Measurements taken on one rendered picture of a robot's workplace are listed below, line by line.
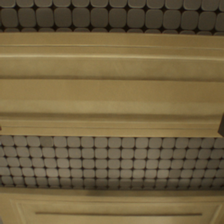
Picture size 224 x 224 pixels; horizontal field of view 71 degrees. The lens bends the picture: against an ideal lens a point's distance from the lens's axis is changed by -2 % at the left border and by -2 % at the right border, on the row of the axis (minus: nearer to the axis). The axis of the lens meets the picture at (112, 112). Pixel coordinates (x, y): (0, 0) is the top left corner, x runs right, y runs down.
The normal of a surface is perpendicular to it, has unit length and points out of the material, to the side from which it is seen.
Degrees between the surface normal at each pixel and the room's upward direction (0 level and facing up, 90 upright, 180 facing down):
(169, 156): 0
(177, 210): 11
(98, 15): 0
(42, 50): 0
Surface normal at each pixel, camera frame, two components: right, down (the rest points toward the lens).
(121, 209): 0.00, 0.21
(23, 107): 0.00, 0.56
